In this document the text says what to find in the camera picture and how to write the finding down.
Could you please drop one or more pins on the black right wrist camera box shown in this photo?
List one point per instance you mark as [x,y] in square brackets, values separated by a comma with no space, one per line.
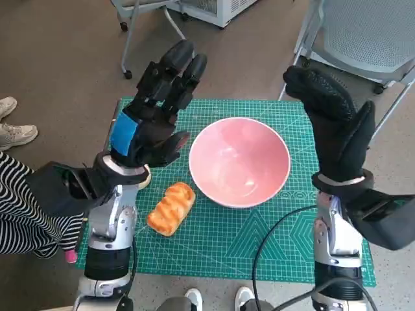
[389,233]

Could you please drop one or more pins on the grey chair with casters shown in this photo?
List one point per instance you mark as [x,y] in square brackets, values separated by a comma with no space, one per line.
[129,42]

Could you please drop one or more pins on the white mesh cabinet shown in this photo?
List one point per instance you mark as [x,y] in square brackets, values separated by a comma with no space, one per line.
[223,13]

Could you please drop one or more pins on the orange toy bread loaf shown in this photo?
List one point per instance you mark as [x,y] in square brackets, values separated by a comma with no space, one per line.
[170,207]

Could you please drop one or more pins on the person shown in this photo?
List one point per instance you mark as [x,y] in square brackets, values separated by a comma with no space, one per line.
[19,210]
[194,296]
[16,133]

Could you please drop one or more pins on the green cutting mat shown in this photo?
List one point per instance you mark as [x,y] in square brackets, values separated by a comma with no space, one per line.
[227,233]

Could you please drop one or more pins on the grey mesh seat chair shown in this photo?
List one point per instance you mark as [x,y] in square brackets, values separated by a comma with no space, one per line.
[366,35]

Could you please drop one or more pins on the round toy bread bun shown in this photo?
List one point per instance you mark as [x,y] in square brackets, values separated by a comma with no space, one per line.
[146,179]

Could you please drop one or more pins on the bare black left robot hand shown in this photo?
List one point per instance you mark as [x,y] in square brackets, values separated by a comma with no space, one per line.
[152,129]

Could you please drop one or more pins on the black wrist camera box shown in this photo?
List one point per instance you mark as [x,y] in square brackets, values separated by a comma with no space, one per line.
[48,191]
[389,233]

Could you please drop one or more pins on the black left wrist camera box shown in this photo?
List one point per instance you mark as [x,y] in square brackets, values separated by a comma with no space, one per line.
[48,191]

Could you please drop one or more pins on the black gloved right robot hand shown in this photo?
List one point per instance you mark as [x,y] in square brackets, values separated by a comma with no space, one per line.
[337,136]

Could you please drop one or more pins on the pink bowl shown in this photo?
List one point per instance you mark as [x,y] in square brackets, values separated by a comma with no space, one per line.
[240,162]

